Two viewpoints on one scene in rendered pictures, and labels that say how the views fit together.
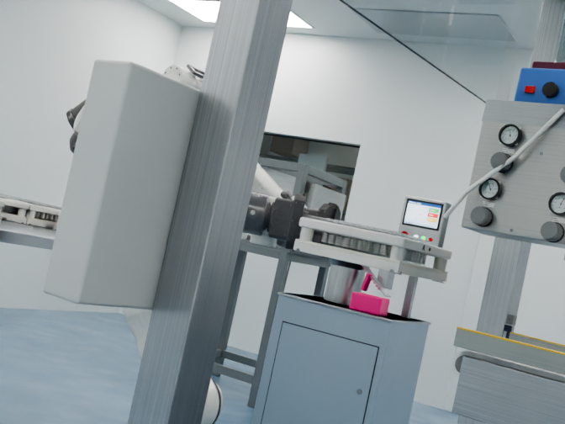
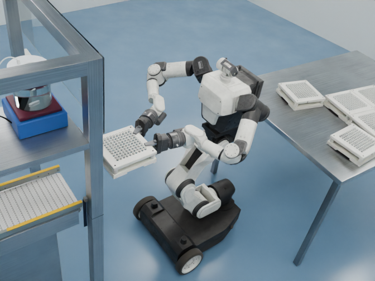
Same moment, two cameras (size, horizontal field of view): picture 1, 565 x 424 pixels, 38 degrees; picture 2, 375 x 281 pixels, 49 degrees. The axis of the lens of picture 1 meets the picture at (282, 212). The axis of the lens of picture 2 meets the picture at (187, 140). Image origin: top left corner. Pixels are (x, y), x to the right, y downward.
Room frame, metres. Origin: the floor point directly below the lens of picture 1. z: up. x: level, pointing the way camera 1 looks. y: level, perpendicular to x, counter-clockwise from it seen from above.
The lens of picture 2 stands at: (2.39, -1.64, 2.43)
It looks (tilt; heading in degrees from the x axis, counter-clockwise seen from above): 39 degrees down; 103
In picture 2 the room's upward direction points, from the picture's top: 9 degrees clockwise
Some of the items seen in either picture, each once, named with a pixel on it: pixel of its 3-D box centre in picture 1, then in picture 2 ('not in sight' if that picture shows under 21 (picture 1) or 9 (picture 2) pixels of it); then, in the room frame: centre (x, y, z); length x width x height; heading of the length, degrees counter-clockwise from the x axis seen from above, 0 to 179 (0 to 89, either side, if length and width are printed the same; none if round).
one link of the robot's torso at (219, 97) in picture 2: not in sight; (228, 97); (2.13, 0.36, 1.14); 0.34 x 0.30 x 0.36; 146
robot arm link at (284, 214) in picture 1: (273, 217); (144, 123); (1.76, 0.02, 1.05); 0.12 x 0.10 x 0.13; 88
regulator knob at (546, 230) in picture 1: (551, 228); not in sight; (1.33, -0.43, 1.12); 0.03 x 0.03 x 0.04; 54
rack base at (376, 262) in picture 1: (372, 261); (123, 154); (1.74, -0.21, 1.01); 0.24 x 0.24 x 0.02; 56
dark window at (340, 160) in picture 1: (287, 196); not in sight; (7.42, -0.02, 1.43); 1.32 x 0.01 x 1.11; 61
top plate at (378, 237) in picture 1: (377, 238); (123, 146); (1.74, -0.21, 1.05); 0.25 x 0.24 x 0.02; 56
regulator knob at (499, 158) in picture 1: (501, 159); not in sight; (1.39, -0.35, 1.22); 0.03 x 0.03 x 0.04; 54
